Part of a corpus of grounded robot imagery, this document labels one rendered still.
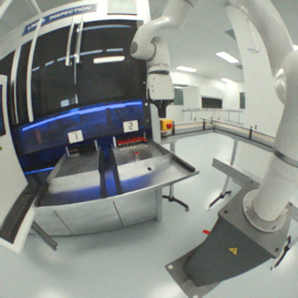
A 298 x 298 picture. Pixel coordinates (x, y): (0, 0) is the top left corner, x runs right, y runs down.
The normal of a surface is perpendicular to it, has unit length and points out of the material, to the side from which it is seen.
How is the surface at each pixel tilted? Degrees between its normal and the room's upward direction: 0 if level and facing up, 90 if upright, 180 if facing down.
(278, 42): 143
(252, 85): 90
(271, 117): 90
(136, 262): 0
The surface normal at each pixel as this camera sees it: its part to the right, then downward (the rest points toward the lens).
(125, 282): -0.07, -0.93
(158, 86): 0.30, 0.36
